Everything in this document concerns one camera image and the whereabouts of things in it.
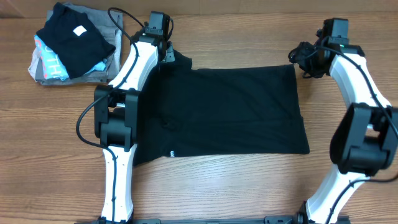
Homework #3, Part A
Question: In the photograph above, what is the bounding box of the folded black shirt on pile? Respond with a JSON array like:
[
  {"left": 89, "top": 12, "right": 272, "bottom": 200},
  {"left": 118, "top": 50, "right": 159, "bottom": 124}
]
[{"left": 36, "top": 2, "right": 116, "bottom": 78}]

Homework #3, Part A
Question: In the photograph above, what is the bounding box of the folded light blue shirt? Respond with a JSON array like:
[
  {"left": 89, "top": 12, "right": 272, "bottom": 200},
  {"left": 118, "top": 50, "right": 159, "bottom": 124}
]
[{"left": 34, "top": 35, "right": 108, "bottom": 82}]

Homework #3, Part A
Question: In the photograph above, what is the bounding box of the folded white cloth under pile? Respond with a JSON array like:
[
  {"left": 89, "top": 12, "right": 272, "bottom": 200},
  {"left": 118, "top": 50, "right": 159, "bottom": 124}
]
[{"left": 28, "top": 48, "right": 44, "bottom": 83}]

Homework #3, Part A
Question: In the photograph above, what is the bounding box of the black t-shirt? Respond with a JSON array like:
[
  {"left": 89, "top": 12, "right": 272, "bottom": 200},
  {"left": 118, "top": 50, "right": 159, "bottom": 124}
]
[{"left": 134, "top": 52, "right": 310, "bottom": 165}]

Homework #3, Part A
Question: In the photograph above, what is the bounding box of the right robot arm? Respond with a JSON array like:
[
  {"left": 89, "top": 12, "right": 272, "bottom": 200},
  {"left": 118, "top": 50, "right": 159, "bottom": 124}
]
[{"left": 288, "top": 18, "right": 397, "bottom": 223}]

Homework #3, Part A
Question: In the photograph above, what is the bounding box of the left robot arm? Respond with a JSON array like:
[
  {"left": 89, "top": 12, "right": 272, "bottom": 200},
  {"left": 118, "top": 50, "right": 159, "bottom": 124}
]
[{"left": 94, "top": 11, "right": 174, "bottom": 223}]

